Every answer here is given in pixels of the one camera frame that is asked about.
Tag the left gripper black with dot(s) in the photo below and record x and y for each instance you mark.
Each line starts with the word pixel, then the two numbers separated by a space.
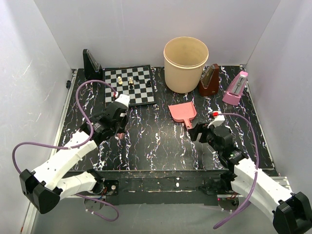
pixel 122 129

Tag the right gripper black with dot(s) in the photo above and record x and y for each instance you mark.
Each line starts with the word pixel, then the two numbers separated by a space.
pixel 204 129

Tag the pink hand brush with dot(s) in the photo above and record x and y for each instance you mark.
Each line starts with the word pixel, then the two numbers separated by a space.
pixel 120 135

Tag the pink dustpan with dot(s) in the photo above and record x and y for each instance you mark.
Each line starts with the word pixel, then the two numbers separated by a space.
pixel 184 112

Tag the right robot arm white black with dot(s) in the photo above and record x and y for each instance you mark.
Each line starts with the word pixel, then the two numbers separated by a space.
pixel 290 213

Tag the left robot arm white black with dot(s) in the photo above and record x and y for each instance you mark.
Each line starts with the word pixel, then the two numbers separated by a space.
pixel 46 185

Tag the white chess piece left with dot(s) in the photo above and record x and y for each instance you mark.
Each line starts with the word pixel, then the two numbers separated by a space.
pixel 119 79

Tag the black grey chessboard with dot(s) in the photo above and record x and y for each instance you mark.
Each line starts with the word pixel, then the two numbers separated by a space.
pixel 140 94

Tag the brown metronome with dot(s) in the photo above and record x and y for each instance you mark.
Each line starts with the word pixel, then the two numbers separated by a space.
pixel 209 82

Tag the black chess piece edge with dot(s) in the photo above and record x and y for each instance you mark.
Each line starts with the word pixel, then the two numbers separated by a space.
pixel 148 83

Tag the pink metronome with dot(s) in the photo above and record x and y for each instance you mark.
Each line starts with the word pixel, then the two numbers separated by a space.
pixel 234 92

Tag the black metronome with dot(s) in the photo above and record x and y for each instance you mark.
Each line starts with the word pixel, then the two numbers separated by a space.
pixel 92 69

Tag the beige plastic bucket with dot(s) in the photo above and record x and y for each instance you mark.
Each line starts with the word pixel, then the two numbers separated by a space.
pixel 184 60

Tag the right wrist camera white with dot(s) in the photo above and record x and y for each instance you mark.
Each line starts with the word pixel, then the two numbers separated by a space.
pixel 216 119

